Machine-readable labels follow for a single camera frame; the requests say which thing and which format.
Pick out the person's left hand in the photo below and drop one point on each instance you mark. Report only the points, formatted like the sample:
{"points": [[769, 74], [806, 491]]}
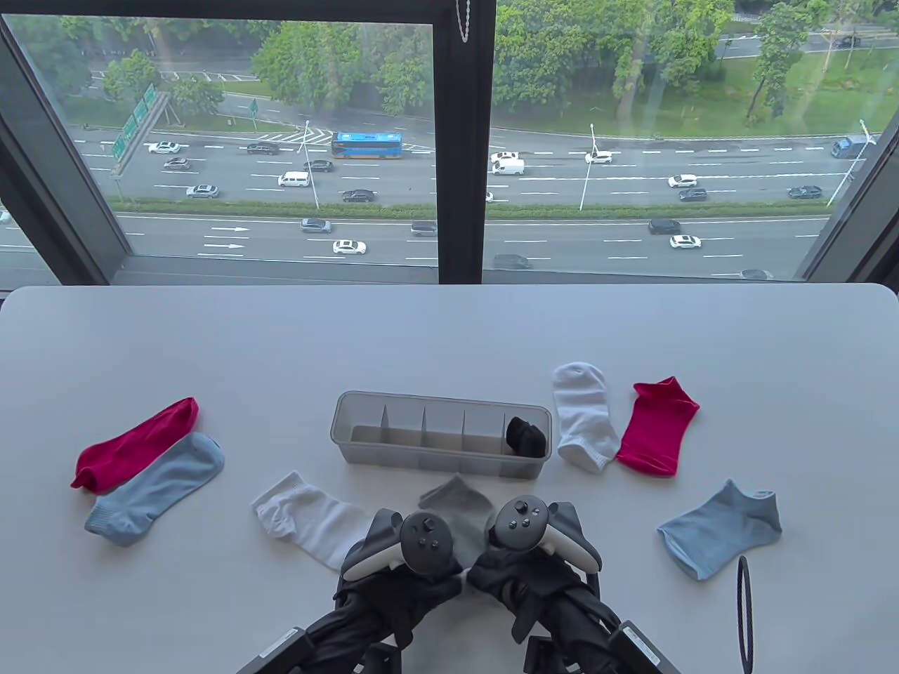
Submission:
{"points": [[400, 597]]}

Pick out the person's right hand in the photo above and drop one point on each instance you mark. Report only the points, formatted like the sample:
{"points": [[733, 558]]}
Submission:
{"points": [[527, 583]]}

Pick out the grey hand controller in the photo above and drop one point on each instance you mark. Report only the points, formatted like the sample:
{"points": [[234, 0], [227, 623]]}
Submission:
{"points": [[520, 523], [425, 540]]}

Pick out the grey sock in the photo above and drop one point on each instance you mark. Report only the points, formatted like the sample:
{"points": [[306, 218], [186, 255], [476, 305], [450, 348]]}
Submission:
{"points": [[463, 512]]}

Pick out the white sock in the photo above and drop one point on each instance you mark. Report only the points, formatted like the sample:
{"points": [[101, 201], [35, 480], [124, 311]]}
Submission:
{"points": [[583, 414], [309, 519]]}

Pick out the black sock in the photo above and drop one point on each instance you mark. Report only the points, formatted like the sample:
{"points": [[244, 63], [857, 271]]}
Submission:
{"points": [[527, 437]]}

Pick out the light blue sock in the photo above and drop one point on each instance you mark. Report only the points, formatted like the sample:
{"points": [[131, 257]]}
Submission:
{"points": [[723, 530], [154, 484]]}

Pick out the red sock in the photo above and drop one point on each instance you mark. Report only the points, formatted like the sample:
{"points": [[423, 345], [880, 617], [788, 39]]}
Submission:
{"points": [[133, 446], [660, 425]]}

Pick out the black labelled wrist box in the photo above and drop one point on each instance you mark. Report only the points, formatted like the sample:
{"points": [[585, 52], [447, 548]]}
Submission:
{"points": [[277, 649], [642, 649]]}

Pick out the grey divided storage box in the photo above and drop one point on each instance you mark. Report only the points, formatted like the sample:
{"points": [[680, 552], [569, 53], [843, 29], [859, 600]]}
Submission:
{"points": [[435, 432]]}

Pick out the white street lamp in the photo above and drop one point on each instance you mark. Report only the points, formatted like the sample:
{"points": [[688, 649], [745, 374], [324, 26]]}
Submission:
{"points": [[846, 168], [586, 175], [311, 168]]}

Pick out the green road sign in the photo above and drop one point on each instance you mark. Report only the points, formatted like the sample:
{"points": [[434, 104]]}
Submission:
{"points": [[130, 130]]}

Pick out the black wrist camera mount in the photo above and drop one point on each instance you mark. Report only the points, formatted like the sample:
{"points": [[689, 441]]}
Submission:
{"points": [[537, 656], [379, 660]]}

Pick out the black window frame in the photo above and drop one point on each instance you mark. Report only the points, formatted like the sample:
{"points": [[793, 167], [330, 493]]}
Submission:
{"points": [[460, 140]]}

